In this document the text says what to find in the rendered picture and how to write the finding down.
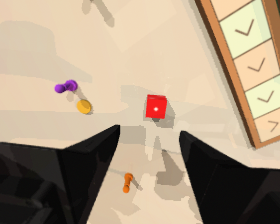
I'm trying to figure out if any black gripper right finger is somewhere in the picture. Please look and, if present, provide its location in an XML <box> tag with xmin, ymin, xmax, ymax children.
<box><xmin>179</xmin><ymin>130</ymin><xmax>280</xmax><ymax>224</ymax></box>

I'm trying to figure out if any orange game pawn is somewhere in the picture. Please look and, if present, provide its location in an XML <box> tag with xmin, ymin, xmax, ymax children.
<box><xmin>123</xmin><ymin>173</ymin><xmax>133</xmax><ymax>193</ymax></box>

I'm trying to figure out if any purple pawn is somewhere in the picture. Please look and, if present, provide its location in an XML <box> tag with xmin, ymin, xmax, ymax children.
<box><xmin>55</xmin><ymin>79</ymin><xmax>78</xmax><ymax>93</ymax></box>

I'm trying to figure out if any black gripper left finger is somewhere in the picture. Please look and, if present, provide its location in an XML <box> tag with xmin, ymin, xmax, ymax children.
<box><xmin>0</xmin><ymin>124</ymin><xmax>120</xmax><ymax>224</ymax></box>

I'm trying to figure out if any square game board track with arrow squares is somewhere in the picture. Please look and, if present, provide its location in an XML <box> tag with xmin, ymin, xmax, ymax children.
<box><xmin>209</xmin><ymin>0</ymin><xmax>280</xmax><ymax>143</ymax></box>

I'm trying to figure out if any red die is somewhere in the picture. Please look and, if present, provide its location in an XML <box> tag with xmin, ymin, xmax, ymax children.
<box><xmin>146</xmin><ymin>94</ymin><xmax>167</xmax><ymax>119</ymax></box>

